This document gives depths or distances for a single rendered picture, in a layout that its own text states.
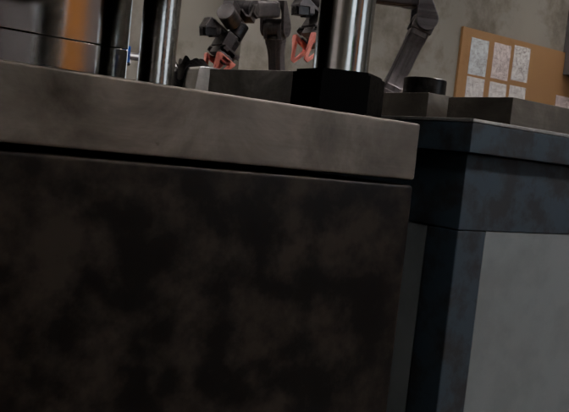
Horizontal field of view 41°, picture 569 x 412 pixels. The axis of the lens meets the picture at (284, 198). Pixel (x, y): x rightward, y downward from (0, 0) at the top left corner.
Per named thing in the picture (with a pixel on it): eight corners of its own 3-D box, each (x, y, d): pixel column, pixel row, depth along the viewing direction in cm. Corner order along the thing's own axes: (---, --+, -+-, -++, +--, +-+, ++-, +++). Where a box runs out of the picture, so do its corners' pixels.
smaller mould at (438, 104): (439, 140, 155) (443, 105, 154) (498, 143, 143) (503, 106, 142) (367, 129, 143) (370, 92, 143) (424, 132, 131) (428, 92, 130)
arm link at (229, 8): (236, 19, 223) (247, -14, 227) (211, 18, 227) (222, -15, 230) (251, 41, 233) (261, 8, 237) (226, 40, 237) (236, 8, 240)
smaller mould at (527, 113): (509, 142, 135) (513, 109, 135) (573, 146, 125) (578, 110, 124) (444, 133, 125) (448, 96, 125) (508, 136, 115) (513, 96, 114)
